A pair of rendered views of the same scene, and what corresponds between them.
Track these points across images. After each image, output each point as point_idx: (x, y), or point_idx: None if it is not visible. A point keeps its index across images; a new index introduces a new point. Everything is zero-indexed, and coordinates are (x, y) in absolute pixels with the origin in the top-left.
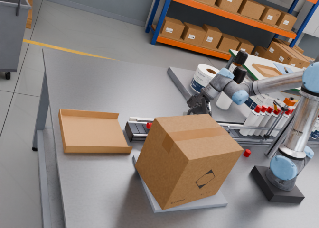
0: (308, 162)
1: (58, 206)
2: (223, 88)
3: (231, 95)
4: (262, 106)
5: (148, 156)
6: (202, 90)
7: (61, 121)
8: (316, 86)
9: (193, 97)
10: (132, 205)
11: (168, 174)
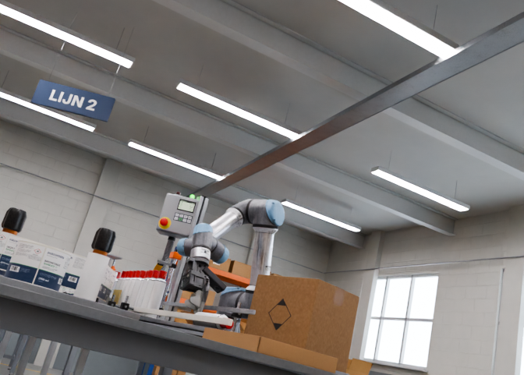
0: None
1: None
2: (215, 247)
3: (222, 252)
4: (158, 271)
5: (320, 330)
6: (200, 258)
7: (289, 345)
8: (280, 220)
9: (195, 272)
10: None
11: (345, 328)
